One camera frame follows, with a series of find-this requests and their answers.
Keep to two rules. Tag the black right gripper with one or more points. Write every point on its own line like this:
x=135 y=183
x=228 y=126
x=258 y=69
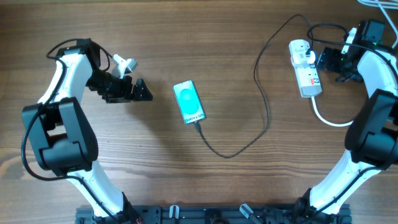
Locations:
x=331 y=64

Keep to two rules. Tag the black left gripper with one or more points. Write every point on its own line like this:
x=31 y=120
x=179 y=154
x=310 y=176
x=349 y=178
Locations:
x=124 y=95

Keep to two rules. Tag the turquoise screen smartphone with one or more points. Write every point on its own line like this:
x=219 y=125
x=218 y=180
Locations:
x=189 y=102

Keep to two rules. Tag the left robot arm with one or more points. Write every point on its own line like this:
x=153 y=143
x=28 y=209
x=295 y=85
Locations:
x=60 y=144

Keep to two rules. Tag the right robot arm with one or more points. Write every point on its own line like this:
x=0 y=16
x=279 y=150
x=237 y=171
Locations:
x=370 y=146

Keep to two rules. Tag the white charger plug adapter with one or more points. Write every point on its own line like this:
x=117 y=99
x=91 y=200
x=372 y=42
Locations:
x=303 y=59

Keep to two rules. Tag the white power strip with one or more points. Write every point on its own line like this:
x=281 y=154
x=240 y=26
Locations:
x=307 y=77

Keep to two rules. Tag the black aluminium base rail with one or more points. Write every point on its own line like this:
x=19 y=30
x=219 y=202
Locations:
x=280 y=213

